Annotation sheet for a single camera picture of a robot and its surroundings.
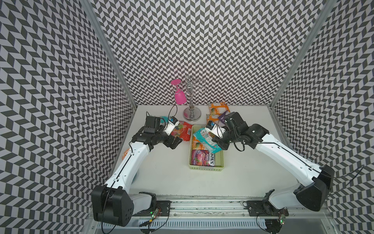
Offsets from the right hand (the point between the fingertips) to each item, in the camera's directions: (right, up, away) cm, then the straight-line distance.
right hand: (215, 140), depth 75 cm
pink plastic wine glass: (-21, +27, +29) cm, 44 cm away
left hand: (-23, +1, +6) cm, 23 cm away
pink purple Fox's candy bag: (-7, -12, +12) cm, 19 cm away
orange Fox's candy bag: (-9, -6, +19) cm, 22 cm away
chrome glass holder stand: (-12, +15, +38) cm, 43 cm away
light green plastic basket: (+5, -13, +17) cm, 21 cm away
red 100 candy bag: (-19, +3, +24) cm, 31 cm away
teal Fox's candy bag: (-5, +2, -1) cm, 5 cm away
